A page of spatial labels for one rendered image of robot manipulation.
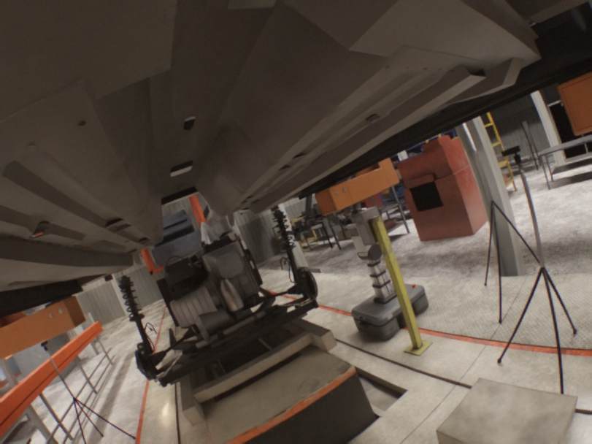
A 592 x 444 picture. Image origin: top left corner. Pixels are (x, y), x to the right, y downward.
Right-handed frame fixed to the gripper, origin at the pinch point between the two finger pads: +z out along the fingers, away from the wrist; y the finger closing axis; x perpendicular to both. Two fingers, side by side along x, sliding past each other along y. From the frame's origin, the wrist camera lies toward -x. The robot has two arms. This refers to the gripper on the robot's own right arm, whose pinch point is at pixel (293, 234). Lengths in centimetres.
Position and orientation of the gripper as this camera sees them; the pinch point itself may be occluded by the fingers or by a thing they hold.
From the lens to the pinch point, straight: 241.5
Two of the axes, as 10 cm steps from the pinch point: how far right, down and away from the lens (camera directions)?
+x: 9.1, -1.0, -4.1
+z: -4.0, 1.5, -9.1
